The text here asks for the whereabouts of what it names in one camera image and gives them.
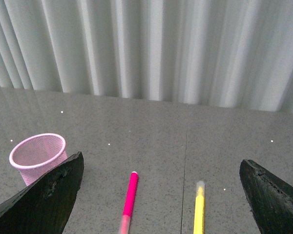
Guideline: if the pink mesh cup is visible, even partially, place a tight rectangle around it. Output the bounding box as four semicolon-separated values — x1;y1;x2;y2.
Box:
9;133;67;186

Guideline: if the yellow marker pen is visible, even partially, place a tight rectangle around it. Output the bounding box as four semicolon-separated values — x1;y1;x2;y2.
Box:
193;181;205;234

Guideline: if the white pleated curtain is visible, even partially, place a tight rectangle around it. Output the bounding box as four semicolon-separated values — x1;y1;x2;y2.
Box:
0;0;293;113

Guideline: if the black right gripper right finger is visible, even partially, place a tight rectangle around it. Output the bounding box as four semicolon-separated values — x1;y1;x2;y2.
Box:
239;159;293;234

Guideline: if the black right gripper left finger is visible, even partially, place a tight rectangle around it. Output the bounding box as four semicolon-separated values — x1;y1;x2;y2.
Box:
0;152;84;234

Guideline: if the pink marker pen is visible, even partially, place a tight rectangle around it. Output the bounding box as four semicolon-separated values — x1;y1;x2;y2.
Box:
118;171;139;234

